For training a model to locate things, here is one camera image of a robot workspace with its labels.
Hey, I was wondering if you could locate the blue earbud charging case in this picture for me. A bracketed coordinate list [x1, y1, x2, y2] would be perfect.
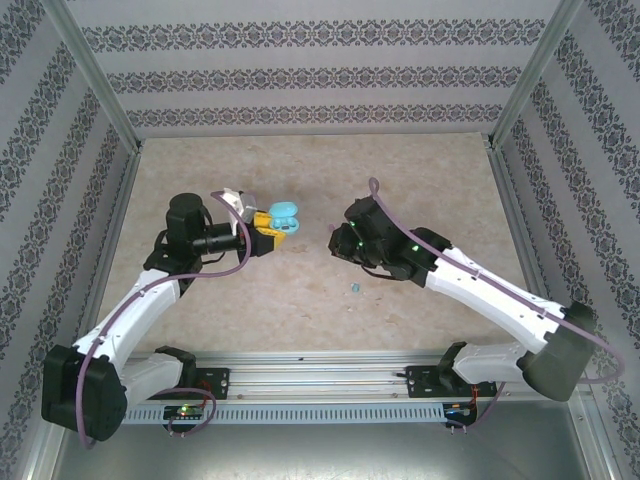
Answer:
[267, 199, 302, 236]

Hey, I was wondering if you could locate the left controller circuit board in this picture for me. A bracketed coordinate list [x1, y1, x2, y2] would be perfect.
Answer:
[163, 404, 205, 420]

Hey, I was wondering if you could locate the steel sheet shelf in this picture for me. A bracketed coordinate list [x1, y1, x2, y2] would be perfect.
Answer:
[47, 399, 614, 480]

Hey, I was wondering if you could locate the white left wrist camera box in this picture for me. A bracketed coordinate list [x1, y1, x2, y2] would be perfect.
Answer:
[219, 187, 259, 224]

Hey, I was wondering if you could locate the aluminium side rail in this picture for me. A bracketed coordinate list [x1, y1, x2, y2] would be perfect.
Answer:
[67, 149, 144, 366]
[489, 147, 574, 361]

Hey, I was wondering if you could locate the aluminium mounting rail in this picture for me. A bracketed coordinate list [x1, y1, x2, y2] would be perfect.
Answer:
[49, 349, 586, 401]

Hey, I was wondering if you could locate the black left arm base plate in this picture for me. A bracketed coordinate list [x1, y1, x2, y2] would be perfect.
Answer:
[139, 367, 232, 401]

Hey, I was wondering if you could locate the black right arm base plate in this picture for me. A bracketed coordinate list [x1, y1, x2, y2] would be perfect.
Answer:
[405, 364, 499, 400]

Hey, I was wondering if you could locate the aluminium frame post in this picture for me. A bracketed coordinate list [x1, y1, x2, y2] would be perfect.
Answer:
[487, 0, 589, 149]
[39, 0, 146, 154]

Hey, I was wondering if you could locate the grey slotted cable duct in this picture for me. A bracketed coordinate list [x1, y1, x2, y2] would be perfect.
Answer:
[119, 403, 446, 425]

